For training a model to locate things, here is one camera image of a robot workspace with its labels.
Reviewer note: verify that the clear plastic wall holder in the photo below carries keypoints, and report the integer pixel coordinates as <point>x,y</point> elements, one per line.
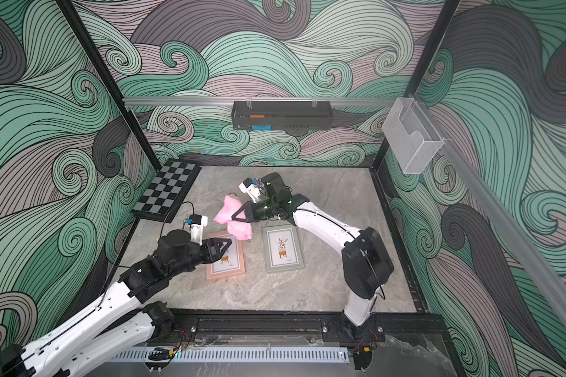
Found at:
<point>412,135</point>

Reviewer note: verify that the pink cloth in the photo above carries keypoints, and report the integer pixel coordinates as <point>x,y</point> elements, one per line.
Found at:
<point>235,224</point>

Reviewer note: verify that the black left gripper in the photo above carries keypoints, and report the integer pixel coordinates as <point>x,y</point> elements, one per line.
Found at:
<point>213,254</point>

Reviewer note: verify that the black corner post right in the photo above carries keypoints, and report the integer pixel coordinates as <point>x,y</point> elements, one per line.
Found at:
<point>433,42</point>

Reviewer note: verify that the aluminium rail wall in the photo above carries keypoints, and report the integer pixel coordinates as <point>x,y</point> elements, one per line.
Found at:
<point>368,102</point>
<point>461,151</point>

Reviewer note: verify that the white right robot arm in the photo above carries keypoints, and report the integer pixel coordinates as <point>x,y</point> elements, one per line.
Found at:
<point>366,263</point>

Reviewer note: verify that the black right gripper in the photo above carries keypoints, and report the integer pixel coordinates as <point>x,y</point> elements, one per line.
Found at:
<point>252,210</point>

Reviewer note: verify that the aluminium rail back wall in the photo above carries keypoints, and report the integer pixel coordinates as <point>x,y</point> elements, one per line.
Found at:
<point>368,102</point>

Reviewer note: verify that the black corner post left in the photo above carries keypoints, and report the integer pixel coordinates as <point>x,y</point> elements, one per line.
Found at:
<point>84,38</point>

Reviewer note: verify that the green picture frame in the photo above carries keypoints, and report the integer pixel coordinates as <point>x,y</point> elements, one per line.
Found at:
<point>282,249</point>

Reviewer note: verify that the black and grey chessboard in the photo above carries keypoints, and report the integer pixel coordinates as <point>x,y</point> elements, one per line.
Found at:
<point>167,191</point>

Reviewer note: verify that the pink picture frame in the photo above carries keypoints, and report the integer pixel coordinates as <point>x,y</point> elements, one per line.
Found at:
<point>231,264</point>

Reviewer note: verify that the white slotted cable duct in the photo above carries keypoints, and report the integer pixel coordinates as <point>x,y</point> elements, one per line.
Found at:
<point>269,354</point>

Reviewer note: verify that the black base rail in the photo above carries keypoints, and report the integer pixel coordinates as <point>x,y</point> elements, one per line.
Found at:
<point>329,326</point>

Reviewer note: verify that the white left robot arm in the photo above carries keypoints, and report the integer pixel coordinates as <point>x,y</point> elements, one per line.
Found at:
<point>120,318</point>

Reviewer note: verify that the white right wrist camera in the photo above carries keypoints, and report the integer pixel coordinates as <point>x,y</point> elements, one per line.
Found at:
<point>254,188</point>

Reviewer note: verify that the black wall tray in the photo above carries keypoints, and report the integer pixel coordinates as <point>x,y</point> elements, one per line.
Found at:
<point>293,116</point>

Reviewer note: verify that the black corner post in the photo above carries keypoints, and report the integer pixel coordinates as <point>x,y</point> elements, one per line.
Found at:
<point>84,38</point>
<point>433,42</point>

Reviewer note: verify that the aluminium rail right wall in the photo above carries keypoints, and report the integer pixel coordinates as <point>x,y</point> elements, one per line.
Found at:
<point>461,151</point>

